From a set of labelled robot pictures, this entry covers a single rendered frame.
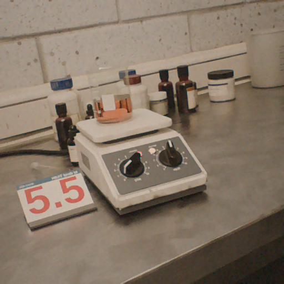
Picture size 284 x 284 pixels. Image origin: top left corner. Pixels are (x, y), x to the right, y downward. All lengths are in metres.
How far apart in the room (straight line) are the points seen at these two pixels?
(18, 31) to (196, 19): 0.51
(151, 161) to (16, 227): 0.19
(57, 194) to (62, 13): 0.58
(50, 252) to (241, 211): 0.23
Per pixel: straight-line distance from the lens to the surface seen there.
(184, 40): 1.26
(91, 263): 0.47
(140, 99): 0.97
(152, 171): 0.57
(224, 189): 0.60
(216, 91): 1.12
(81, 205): 0.60
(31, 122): 1.02
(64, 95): 0.92
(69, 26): 1.09
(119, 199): 0.54
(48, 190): 0.61
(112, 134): 0.60
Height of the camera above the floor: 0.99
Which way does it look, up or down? 16 degrees down
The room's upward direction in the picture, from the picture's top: 8 degrees counter-clockwise
